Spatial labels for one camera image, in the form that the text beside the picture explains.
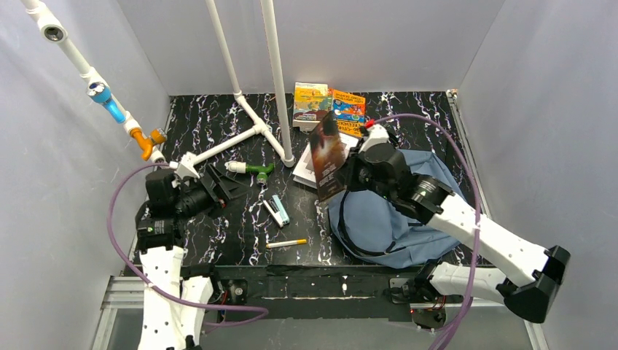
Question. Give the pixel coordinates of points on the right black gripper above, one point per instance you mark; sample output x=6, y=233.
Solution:
x=356, y=170

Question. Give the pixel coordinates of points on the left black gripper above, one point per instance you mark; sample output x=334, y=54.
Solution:
x=212, y=184

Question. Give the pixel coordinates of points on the dark Three Days book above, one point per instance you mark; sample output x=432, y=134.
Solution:
x=328, y=156

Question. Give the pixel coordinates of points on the blue student backpack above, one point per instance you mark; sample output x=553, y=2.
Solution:
x=372, y=230

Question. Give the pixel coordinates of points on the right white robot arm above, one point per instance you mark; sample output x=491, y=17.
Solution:
x=525, y=277

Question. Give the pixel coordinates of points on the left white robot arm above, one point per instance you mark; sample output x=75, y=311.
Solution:
x=172, y=292

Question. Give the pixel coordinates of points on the green white pipe fitting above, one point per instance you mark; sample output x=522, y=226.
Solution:
x=262, y=172

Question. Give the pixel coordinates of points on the orange treehouse book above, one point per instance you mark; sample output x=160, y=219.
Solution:
x=350, y=112

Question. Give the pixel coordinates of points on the white blue stapler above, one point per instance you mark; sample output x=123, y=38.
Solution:
x=276, y=210

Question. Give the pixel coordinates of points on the orange pipe valve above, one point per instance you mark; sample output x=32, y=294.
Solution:
x=148, y=143

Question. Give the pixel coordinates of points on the white art book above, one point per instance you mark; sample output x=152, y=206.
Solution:
x=304, y=172

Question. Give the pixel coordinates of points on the yellow illustrated book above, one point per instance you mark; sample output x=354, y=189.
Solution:
x=312, y=102

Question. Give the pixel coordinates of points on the white yellow marker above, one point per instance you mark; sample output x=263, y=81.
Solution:
x=280, y=244

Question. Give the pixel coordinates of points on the blue pipe valve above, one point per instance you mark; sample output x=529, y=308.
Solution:
x=100, y=93

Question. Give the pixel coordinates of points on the white PVC pipe frame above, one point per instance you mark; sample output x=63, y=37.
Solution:
x=217, y=128

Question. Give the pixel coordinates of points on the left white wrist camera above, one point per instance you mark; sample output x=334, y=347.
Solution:
x=185, y=167

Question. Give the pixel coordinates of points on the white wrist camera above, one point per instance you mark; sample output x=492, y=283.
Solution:
x=374, y=133
x=185, y=167

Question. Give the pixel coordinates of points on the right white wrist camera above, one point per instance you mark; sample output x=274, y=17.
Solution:
x=374, y=133

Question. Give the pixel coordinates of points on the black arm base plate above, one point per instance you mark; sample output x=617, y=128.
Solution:
x=232, y=281

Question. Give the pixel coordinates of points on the aluminium rail frame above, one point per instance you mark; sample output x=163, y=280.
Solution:
x=127, y=293

